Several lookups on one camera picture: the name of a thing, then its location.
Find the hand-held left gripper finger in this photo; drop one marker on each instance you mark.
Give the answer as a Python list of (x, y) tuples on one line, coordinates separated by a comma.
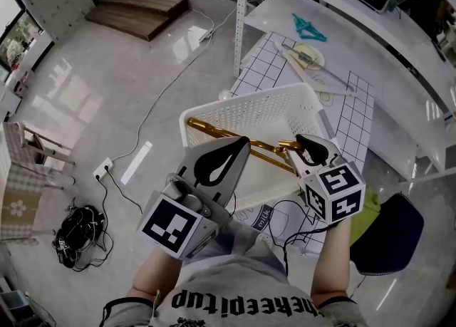
[(235, 172)]

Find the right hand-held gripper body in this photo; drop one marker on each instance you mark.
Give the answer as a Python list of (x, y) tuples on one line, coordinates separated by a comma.
[(335, 190)]

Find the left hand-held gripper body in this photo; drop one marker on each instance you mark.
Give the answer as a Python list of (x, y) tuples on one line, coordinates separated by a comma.
[(171, 227)]

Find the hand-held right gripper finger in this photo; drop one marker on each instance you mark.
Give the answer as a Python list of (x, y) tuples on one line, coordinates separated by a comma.
[(315, 149)]

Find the gold metal clothes hanger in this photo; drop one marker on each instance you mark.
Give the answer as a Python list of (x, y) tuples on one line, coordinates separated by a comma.
[(261, 149)]

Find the white perforated plastic container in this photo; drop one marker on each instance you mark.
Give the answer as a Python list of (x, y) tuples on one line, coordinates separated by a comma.
[(256, 112)]

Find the teal plastic clothes hanger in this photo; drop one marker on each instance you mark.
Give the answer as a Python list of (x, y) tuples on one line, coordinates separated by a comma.
[(310, 31)]

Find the person's left forearm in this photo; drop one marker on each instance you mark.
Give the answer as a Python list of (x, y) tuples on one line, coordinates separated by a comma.
[(156, 275)]

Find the person's right forearm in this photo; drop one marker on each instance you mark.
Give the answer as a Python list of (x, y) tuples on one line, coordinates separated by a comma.
[(331, 261)]

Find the green cloth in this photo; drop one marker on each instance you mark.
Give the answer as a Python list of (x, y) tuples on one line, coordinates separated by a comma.
[(368, 208)]

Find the white grid printed mat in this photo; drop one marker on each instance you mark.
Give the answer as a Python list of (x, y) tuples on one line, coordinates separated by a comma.
[(352, 122)]

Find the person's grey trousers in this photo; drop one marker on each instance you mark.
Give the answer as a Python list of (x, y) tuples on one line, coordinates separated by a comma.
[(238, 240)]

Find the dark blue chair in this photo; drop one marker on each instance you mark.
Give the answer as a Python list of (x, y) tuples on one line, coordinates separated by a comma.
[(388, 236)]

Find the person's light shoe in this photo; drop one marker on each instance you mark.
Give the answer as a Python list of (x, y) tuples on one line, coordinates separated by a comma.
[(263, 242)]

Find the white floor socket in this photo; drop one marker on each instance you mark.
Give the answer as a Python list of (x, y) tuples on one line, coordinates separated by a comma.
[(103, 169)]

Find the person's grey printed shirt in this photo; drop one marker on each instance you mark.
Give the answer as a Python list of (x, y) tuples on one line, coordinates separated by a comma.
[(231, 300)]

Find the white power strip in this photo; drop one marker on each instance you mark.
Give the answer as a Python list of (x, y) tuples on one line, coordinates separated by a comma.
[(207, 35)]

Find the wooden chair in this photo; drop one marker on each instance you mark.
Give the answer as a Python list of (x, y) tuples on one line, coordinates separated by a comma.
[(46, 151)]

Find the white metal shelving rack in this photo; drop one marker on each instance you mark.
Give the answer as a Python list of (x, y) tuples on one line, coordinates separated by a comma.
[(242, 15)]

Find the plaid fabric cover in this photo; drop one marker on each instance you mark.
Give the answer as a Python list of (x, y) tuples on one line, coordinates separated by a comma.
[(18, 183)]

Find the brown wooden steps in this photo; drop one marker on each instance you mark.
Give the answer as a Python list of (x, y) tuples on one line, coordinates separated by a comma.
[(137, 10)]

